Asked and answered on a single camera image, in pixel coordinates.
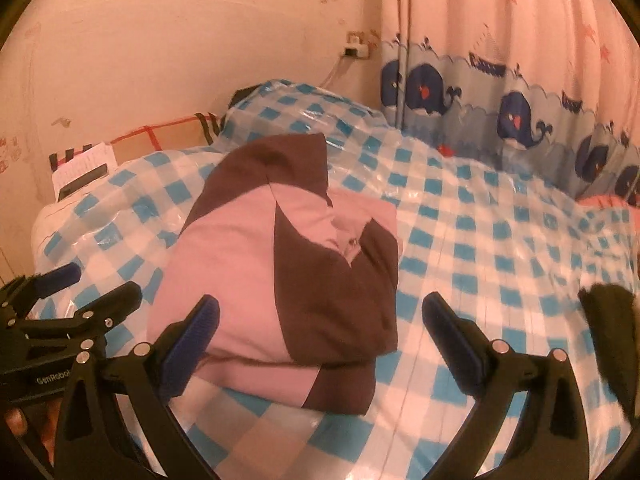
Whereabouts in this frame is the pink and brown jacket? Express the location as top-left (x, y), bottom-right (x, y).
top-left (148, 133), bottom-right (401, 415)

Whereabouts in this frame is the black garment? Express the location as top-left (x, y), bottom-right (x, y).
top-left (578, 284), bottom-right (639, 425)

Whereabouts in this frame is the white paper box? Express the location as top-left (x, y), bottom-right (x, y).
top-left (50, 142), bottom-right (117, 202)

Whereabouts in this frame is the blue white checkered plastic bedcover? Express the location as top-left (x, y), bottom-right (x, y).
top-left (32, 80), bottom-right (639, 479)

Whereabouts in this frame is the whale pattern curtain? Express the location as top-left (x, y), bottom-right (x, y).
top-left (380, 0), bottom-right (639, 205)

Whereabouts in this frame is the dark charger cable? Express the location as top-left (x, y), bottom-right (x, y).
top-left (316, 54), bottom-right (350, 90)

